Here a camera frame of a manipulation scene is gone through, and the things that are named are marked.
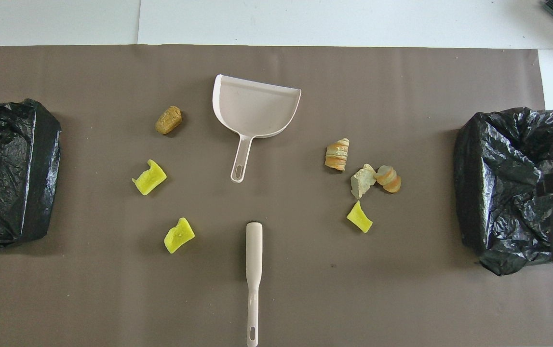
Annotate notched yellow sponge piece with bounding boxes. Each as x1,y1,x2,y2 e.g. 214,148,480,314
132,159,167,196

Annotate small toy croissant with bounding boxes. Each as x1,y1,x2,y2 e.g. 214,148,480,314
375,165,402,194

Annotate brown bread roll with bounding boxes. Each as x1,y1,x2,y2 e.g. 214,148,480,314
155,106,183,135

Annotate pale bread chunk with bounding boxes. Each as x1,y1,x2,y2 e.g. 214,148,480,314
351,163,377,200

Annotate small yellow sponge piece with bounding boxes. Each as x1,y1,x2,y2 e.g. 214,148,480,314
346,200,373,234

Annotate yellow sponge wedge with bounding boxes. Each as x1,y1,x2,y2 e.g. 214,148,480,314
163,217,195,254

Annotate large toy croissant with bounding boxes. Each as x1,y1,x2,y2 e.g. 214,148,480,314
324,138,350,171

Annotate beige plastic dustpan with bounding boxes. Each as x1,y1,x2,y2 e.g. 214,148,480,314
212,74,302,184

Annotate beige hand brush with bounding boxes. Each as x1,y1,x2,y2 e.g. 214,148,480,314
245,222,263,347

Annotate empty black bagged bin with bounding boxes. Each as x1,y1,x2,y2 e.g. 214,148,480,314
0,99,62,247

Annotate crumpled black bagged bin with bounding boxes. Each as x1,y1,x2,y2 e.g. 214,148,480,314
453,107,553,276

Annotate brown paper table mat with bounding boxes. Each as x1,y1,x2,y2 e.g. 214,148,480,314
0,45,553,347

